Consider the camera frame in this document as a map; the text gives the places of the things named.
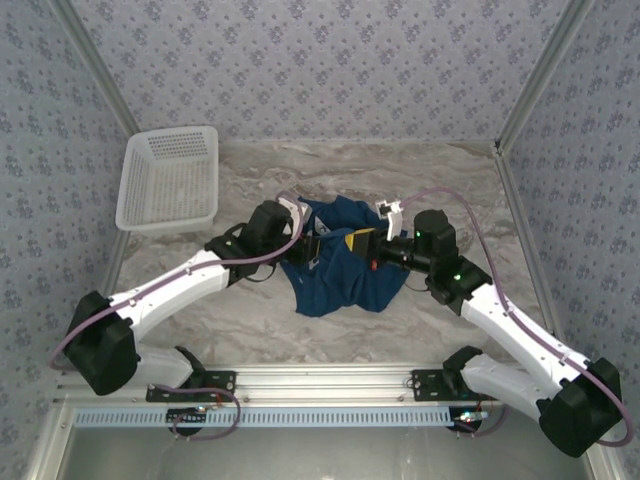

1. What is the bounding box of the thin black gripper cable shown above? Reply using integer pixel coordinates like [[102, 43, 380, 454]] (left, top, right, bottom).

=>
[[243, 263, 277, 285]]

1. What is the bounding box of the grey sheet metal panel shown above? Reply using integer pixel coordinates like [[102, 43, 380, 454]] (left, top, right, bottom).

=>
[[27, 404, 626, 480]]

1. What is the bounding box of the blue t-shirt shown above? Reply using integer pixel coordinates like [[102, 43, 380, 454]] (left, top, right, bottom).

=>
[[279, 195, 406, 319]]

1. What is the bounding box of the small black electronics board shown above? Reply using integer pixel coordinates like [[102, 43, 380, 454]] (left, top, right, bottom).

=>
[[451, 408, 490, 434], [166, 407, 209, 435]]

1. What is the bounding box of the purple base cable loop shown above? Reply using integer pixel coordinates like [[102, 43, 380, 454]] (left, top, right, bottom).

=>
[[452, 402, 511, 439], [149, 380, 244, 442]]

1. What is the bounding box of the aluminium frame post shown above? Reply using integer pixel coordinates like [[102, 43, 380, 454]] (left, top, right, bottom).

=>
[[47, 0, 151, 136], [494, 0, 596, 156]]

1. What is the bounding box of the white perforated plastic basket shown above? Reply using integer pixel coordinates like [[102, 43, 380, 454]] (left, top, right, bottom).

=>
[[114, 125, 220, 234]]

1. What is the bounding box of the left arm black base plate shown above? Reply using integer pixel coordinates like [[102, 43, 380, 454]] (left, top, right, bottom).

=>
[[145, 369, 237, 403]]

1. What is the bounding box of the white slotted cable duct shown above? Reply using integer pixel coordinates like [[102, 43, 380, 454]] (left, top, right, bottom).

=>
[[73, 405, 454, 429]]

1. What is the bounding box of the aluminium slotted frame beam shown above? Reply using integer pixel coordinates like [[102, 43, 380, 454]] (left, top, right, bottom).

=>
[[54, 364, 599, 404]]

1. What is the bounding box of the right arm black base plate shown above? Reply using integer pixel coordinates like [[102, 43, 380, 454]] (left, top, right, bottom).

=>
[[410, 368, 481, 403]]

